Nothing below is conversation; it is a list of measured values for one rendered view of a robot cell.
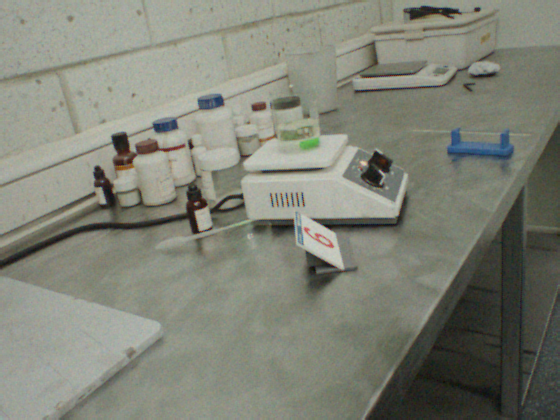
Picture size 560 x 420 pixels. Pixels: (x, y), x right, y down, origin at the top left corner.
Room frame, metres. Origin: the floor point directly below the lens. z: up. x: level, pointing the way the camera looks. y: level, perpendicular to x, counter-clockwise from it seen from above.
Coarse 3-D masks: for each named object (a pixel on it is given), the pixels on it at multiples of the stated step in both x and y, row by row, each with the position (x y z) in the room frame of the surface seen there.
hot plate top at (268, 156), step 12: (276, 144) 0.75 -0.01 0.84; (324, 144) 0.71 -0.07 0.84; (336, 144) 0.70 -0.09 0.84; (252, 156) 0.70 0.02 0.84; (264, 156) 0.69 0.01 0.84; (276, 156) 0.68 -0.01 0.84; (288, 156) 0.68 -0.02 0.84; (300, 156) 0.67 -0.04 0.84; (312, 156) 0.66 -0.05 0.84; (324, 156) 0.65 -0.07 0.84; (336, 156) 0.66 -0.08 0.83; (252, 168) 0.67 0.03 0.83; (264, 168) 0.66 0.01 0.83; (276, 168) 0.66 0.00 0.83; (300, 168) 0.64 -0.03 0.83
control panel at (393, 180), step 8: (360, 152) 0.72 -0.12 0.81; (352, 160) 0.69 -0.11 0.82; (360, 160) 0.69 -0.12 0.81; (352, 168) 0.66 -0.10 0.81; (392, 168) 0.70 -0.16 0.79; (344, 176) 0.63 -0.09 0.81; (352, 176) 0.64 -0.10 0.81; (392, 176) 0.68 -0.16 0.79; (400, 176) 0.69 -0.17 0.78; (360, 184) 0.62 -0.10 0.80; (368, 184) 0.63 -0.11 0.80; (384, 184) 0.64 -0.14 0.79; (392, 184) 0.65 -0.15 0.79; (400, 184) 0.66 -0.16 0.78; (376, 192) 0.61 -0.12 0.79; (384, 192) 0.62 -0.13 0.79; (392, 192) 0.63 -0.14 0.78; (392, 200) 0.61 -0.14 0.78
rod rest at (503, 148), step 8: (456, 128) 0.86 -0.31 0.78; (456, 136) 0.85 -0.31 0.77; (504, 136) 0.79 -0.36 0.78; (456, 144) 0.85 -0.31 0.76; (464, 144) 0.85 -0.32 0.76; (472, 144) 0.84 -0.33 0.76; (480, 144) 0.83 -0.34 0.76; (488, 144) 0.83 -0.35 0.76; (496, 144) 0.82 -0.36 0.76; (504, 144) 0.79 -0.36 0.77; (512, 144) 0.81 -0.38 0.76; (456, 152) 0.84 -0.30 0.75; (464, 152) 0.83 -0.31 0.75; (472, 152) 0.82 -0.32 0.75; (480, 152) 0.81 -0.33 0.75; (488, 152) 0.81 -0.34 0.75; (496, 152) 0.80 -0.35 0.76; (504, 152) 0.79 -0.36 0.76
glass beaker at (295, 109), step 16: (272, 96) 0.69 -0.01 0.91; (288, 96) 0.67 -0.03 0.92; (304, 96) 0.68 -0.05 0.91; (288, 112) 0.68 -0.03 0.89; (304, 112) 0.68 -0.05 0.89; (288, 128) 0.68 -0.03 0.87; (304, 128) 0.68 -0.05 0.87; (320, 128) 0.70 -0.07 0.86; (288, 144) 0.68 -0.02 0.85; (304, 144) 0.68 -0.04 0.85; (320, 144) 0.69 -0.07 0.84
